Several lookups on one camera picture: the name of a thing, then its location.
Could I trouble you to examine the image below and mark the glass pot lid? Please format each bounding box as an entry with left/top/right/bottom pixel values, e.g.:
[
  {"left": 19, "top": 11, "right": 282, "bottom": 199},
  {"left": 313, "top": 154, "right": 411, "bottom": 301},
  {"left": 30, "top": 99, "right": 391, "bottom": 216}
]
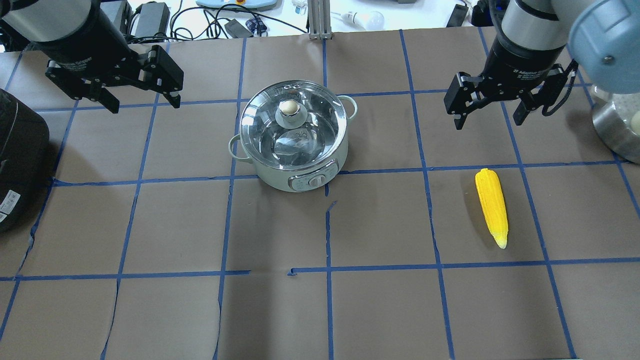
[{"left": 239, "top": 80, "right": 358, "bottom": 170}]

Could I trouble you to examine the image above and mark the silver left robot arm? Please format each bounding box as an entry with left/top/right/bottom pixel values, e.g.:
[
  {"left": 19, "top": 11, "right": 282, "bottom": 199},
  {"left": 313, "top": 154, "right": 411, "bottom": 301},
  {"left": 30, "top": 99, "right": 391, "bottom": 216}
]
[{"left": 1, "top": 0, "right": 185, "bottom": 114}]

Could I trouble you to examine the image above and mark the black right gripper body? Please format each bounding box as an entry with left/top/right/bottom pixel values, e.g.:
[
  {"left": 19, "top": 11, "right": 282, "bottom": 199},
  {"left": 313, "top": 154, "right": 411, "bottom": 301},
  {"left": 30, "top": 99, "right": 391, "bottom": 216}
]
[{"left": 479, "top": 42, "right": 565, "bottom": 108}]

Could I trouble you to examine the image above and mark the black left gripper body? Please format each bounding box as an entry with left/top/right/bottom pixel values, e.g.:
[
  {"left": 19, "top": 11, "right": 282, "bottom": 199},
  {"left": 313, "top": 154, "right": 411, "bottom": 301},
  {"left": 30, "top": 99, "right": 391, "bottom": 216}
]
[{"left": 45, "top": 44, "right": 150, "bottom": 99}]

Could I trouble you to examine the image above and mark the black power adapter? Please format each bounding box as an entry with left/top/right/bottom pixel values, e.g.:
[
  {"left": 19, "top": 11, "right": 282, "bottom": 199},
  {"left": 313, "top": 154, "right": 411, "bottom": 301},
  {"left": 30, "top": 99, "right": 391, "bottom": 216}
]
[{"left": 131, "top": 1, "right": 170, "bottom": 39}]

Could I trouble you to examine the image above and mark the yellow corn cob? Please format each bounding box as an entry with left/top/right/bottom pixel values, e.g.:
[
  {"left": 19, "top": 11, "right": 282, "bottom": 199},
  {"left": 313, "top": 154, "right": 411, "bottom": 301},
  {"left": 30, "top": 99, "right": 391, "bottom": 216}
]
[{"left": 474, "top": 168, "right": 509, "bottom": 249}]

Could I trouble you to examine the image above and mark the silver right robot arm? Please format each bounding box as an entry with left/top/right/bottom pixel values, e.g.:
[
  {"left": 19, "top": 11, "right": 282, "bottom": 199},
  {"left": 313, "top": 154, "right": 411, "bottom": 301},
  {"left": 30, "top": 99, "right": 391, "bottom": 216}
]
[{"left": 443, "top": 0, "right": 640, "bottom": 130}]

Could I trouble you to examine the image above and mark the white light bulb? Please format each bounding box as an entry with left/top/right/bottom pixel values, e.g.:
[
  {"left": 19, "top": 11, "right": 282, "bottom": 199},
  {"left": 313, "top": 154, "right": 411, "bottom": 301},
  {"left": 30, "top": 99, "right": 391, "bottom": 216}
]
[{"left": 339, "top": 10, "right": 386, "bottom": 31}]

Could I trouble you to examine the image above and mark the steel pot at edge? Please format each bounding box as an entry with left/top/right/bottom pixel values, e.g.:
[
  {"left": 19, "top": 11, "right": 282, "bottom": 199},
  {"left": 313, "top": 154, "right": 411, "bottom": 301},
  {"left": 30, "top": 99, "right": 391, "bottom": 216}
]
[{"left": 590, "top": 86, "right": 640, "bottom": 165}]

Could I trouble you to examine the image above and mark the black rice cooker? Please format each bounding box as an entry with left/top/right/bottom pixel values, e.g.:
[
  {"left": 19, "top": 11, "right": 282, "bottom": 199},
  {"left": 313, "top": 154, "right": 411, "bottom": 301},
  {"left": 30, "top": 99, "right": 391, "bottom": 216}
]
[{"left": 0, "top": 89, "right": 50, "bottom": 233}]

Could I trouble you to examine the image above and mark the aluminium frame post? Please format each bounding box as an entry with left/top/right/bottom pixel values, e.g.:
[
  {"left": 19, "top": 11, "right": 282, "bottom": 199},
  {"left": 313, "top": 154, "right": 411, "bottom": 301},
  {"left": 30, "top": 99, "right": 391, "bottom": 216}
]
[{"left": 307, "top": 0, "right": 333, "bottom": 41}]

